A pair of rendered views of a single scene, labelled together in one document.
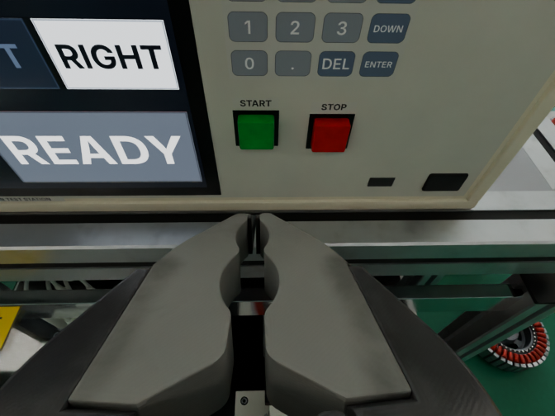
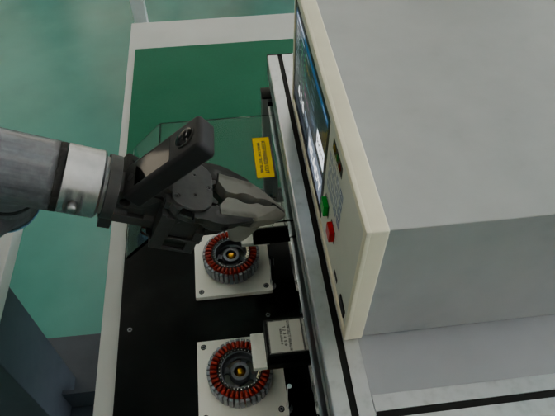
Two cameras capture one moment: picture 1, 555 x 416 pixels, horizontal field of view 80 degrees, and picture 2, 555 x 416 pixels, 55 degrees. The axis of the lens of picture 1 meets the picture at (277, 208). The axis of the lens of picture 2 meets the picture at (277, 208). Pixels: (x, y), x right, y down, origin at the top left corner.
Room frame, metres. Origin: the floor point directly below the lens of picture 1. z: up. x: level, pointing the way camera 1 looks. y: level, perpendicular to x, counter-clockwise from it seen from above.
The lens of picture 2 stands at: (0.05, -0.41, 1.69)
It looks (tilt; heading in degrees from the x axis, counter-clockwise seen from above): 50 degrees down; 86
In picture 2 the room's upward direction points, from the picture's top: straight up
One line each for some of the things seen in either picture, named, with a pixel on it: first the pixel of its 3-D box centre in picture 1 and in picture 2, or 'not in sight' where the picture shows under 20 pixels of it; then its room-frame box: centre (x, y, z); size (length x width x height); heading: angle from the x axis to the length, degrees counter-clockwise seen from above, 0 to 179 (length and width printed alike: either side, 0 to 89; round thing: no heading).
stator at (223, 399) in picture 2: not in sight; (239, 372); (0.01, -0.03, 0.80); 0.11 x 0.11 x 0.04
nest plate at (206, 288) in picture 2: not in sight; (232, 263); (0.00, 0.21, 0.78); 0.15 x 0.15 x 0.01; 3
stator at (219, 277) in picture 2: not in sight; (231, 256); (0.00, 0.21, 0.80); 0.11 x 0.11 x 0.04
